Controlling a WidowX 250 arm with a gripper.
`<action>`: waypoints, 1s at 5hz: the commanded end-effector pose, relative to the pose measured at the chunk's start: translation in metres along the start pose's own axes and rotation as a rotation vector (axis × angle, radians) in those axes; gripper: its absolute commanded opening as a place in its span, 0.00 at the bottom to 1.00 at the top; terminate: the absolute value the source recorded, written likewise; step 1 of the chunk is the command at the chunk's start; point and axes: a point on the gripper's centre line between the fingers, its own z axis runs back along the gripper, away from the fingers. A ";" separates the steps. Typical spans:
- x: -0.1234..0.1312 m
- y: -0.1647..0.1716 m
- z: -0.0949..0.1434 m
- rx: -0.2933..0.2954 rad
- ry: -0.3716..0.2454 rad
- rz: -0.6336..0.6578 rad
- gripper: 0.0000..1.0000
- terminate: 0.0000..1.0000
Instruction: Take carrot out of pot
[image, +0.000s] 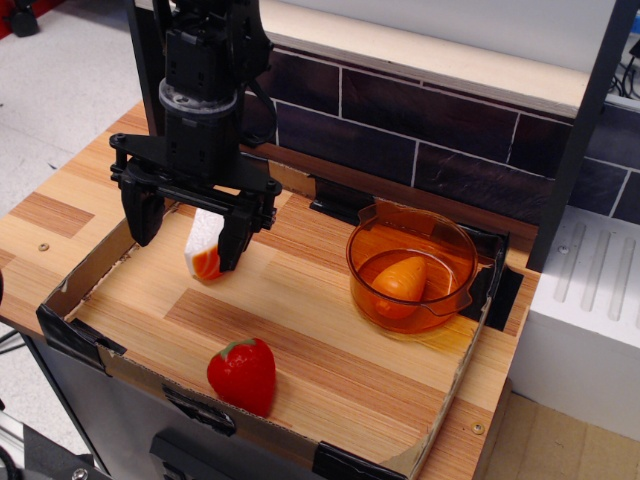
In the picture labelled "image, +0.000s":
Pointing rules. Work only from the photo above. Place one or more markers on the black frame post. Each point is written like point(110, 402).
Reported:
point(614, 40)

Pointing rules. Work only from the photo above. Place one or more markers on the red toy strawberry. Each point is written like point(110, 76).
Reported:
point(243, 375)

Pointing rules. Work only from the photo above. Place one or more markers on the taped cardboard fence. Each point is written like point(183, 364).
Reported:
point(129, 336)

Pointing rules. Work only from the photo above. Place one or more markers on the white ribbed toy sink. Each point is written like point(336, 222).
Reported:
point(579, 349)

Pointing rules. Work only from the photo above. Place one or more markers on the white orange toy sushi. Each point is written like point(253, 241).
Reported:
point(202, 248)

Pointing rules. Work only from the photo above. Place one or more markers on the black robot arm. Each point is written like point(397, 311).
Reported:
point(214, 52)

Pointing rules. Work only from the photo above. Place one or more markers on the orange transparent plastic pot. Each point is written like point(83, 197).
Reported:
point(386, 234)

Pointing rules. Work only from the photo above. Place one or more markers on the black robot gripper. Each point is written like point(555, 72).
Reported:
point(198, 162)

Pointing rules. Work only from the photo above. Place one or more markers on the orange toy carrot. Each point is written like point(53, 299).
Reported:
point(401, 287)

